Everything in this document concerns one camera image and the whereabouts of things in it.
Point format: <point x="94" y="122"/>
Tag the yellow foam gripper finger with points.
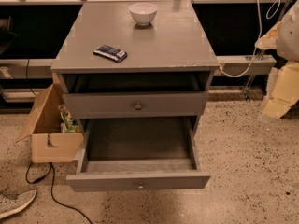
<point x="269" y="40"/>

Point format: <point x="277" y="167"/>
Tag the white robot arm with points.
<point x="284" y="36"/>

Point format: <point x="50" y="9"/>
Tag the grey wooden drawer cabinet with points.
<point x="171" y="54"/>

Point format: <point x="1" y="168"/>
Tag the open grey bottom drawer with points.
<point x="138" y="154"/>

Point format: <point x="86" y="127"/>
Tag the white ceramic bowl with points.
<point x="143" y="13"/>

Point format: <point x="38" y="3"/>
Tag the green snack packets in box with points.
<point x="68" y="125"/>

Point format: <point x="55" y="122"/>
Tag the open cardboard box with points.
<point x="44" y="125"/>

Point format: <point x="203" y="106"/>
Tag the grey knit sneaker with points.
<point x="13" y="203"/>

